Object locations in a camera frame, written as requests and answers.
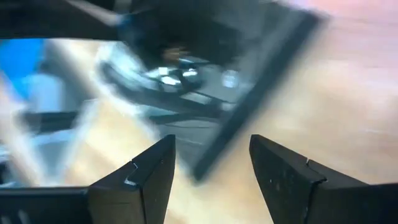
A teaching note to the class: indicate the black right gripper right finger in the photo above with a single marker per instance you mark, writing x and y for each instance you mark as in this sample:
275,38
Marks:
298,199

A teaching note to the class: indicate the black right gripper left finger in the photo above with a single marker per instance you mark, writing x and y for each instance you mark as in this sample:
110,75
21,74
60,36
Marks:
136,199

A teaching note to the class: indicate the dark grey jewel case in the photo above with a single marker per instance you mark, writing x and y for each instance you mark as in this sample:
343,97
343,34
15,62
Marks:
217,37

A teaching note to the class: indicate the blue plastic disc case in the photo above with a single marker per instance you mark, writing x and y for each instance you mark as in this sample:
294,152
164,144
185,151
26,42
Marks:
18,59

